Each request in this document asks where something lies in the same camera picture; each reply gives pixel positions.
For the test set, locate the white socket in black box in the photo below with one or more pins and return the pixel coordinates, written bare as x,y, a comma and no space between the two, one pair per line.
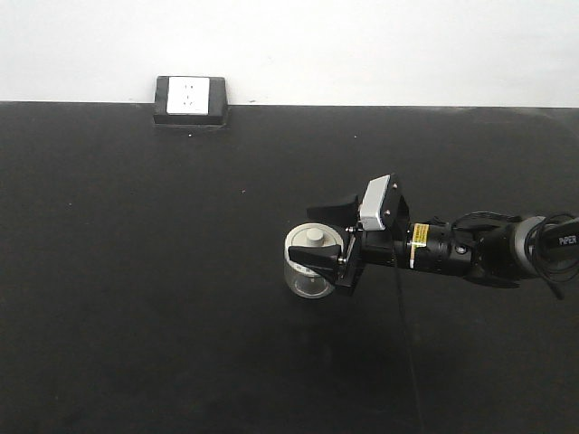
190,101

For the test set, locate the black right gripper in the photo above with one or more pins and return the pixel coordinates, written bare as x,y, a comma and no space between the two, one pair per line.
343,270

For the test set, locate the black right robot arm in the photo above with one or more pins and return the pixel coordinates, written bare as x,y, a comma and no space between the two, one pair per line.
485,248

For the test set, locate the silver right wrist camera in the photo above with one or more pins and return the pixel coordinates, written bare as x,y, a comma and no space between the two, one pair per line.
383,206

